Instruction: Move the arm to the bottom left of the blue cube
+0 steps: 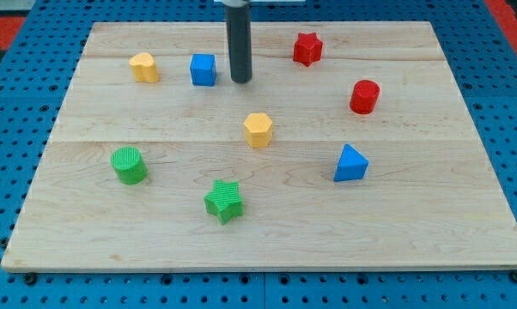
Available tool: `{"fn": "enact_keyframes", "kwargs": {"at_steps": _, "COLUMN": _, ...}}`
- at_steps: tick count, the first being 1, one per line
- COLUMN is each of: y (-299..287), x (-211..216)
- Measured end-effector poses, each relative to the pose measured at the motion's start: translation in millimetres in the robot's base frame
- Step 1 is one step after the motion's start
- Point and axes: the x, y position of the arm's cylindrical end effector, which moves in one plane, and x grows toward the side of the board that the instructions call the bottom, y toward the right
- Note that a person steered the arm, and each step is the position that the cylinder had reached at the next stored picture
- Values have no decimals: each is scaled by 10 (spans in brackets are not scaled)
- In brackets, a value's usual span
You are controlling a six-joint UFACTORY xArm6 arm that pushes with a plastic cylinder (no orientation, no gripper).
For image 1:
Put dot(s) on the blue cube block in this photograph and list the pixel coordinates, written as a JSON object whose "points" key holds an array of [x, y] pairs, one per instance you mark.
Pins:
{"points": [[203, 70]]}

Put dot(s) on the yellow hexagon block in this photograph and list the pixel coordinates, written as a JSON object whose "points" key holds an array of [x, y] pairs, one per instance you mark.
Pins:
{"points": [[258, 130]]}

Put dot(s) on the green star block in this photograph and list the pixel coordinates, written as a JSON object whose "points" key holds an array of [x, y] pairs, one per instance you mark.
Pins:
{"points": [[224, 201]]}

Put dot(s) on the light wooden board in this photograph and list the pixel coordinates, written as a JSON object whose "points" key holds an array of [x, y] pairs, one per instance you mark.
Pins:
{"points": [[429, 199]]}

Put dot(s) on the blue triangle block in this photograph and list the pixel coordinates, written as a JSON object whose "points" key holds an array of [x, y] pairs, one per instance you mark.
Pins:
{"points": [[352, 165]]}

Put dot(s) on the red star block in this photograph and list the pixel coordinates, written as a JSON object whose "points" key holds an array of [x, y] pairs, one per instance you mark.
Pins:
{"points": [[307, 49]]}

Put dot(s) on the red cylinder block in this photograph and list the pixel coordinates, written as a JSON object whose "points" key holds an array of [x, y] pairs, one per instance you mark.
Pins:
{"points": [[364, 96]]}

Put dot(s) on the green cylinder block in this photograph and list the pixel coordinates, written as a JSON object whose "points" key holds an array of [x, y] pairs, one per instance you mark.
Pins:
{"points": [[127, 162]]}

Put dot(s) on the yellow heart block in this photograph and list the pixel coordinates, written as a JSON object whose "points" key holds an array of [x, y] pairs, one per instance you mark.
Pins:
{"points": [[143, 68]]}

